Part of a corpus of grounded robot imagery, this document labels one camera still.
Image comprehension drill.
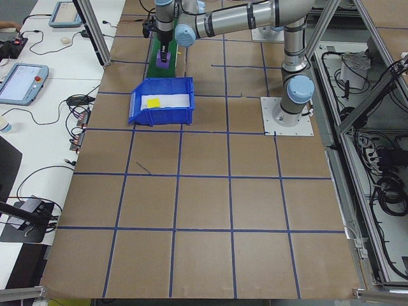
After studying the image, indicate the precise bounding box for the purple foam cube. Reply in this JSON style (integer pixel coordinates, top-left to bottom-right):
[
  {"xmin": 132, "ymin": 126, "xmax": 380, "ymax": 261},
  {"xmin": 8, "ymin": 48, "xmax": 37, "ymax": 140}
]
[{"xmin": 156, "ymin": 52, "xmax": 171, "ymax": 69}]

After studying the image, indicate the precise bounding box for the grey connector block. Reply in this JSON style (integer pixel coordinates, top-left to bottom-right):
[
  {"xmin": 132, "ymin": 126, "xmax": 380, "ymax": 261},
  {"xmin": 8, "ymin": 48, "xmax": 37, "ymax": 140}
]
[{"xmin": 352, "ymin": 237, "xmax": 367, "ymax": 259}]

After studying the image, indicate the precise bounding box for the green flat conveyor board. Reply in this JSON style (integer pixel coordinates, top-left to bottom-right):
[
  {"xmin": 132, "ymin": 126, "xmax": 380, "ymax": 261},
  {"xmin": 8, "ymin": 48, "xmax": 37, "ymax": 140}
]
[{"xmin": 145, "ymin": 33, "xmax": 179, "ymax": 78}]

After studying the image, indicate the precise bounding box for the white foam liner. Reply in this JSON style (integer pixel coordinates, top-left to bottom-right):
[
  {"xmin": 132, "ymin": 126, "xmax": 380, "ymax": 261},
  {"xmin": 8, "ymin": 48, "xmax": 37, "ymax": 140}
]
[{"xmin": 141, "ymin": 93, "xmax": 191, "ymax": 110}]

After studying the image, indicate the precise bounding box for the blue plastic storage bin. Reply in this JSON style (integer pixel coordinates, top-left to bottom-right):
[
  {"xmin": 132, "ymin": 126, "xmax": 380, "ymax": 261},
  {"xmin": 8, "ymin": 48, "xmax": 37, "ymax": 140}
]
[{"xmin": 127, "ymin": 76, "xmax": 196, "ymax": 128}]

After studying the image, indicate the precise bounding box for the black power adapter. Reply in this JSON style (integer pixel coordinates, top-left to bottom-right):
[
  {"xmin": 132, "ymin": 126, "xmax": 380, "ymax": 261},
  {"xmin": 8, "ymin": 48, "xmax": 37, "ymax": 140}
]
[{"xmin": 66, "ymin": 95, "xmax": 96, "ymax": 105}]

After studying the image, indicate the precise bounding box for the small circuit board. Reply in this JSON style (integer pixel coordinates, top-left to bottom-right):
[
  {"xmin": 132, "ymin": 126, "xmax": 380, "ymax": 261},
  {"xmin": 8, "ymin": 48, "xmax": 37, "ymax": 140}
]
[
  {"xmin": 69, "ymin": 130, "xmax": 85, "ymax": 152},
  {"xmin": 76, "ymin": 110, "xmax": 91, "ymax": 130}
]

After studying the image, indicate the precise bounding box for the grey-blue teach pendant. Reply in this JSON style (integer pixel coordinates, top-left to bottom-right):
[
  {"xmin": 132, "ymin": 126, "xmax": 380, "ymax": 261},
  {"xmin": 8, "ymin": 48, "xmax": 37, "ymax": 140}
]
[
  {"xmin": 0, "ymin": 62, "xmax": 50, "ymax": 106},
  {"xmin": 48, "ymin": 1, "xmax": 83, "ymax": 29}
]

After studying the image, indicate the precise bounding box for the black electronics box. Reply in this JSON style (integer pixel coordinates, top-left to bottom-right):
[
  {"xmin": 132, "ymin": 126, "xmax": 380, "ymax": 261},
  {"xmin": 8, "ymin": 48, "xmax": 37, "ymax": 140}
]
[{"xmin": 0, "ymin": 35, "xmax": 29, "ymax": 60}]

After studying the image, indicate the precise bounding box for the black monitor panel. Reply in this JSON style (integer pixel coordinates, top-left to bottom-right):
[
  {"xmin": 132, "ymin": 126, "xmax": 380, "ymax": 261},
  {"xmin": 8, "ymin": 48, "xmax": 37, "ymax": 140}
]
[{"xmin": 0, "ymin": 136, "xmax": 24, "ymax": 205}]

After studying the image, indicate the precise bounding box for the small grey box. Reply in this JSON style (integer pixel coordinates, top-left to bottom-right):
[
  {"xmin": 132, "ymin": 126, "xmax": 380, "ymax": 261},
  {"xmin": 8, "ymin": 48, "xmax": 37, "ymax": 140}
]
[{"xmin": 8, "ymin": 197, "xmax": 42, "ymax": 229}]

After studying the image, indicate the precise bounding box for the black stand boom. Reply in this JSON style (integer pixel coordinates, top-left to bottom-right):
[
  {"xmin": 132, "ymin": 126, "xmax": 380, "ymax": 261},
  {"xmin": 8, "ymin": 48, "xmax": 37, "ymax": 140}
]
[{"xmin": 0, "ymin": 201, "xmax": 52, "ymax": 226}]

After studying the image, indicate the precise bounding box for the white power strip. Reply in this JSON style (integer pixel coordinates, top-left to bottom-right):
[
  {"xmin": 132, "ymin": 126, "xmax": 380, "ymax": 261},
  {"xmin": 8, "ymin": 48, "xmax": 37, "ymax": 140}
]
[{"xmin": 358, "ymin": 135, "xmax": 380, "ymax": 173}]

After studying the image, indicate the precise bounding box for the black power supply box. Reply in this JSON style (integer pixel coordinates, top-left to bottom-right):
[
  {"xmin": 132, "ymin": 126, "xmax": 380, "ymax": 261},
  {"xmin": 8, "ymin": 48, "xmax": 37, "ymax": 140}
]
[{"xmin": 377, "ymin": 148, "xmax": 407, "ymax": 168}]

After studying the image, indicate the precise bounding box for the aluminium profile bar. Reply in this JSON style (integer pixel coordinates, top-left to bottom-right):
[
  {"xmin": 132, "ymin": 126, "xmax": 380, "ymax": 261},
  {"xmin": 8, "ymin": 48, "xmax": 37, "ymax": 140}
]
[
  {"xmin": 352, "ymin": 285, "xmax": 408, "ymax": 300},
  {"xmin": 0, "ymin": 286, "xmax": 48, "ymax": 302}
]

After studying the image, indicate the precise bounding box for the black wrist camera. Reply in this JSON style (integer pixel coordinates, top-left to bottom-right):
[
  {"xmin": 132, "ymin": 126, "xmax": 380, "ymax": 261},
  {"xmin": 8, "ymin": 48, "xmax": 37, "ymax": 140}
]
[{"xmin": 142, "ymin": 19, "xmax": 157, "ymax": 38}]

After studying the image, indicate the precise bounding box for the aluminium profile post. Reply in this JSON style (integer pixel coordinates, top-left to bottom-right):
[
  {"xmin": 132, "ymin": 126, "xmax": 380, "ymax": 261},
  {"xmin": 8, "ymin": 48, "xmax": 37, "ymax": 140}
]
[{"xmin": 72, "ymin": 0, "xmax": 112, "ymax": 67}]

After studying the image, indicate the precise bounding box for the white square base plate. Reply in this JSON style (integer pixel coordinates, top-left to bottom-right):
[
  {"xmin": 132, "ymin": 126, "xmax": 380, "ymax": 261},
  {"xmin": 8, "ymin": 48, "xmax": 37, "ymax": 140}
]
[
  {"xmin": 260, "ymin": 96, "xmax": 315, "ymax": 137},
  {"xmin": 251, "ymin": 28, "xmax": 285, "ymax": 42}
]

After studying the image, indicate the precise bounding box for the black stand base plate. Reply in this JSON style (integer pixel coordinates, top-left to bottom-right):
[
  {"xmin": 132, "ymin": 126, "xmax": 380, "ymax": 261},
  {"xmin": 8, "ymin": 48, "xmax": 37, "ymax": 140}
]
[{"xmin": 0, "ymin": 200, "xmax": 55, "ymax": 244}]

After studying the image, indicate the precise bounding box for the black coiled cable bundle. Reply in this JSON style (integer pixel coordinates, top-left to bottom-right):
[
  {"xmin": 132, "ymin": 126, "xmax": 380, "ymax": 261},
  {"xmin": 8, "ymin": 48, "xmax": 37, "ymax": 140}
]
[{"xmin": 369, "ymin": 175, "xmax": 408, "ymax": 217}]

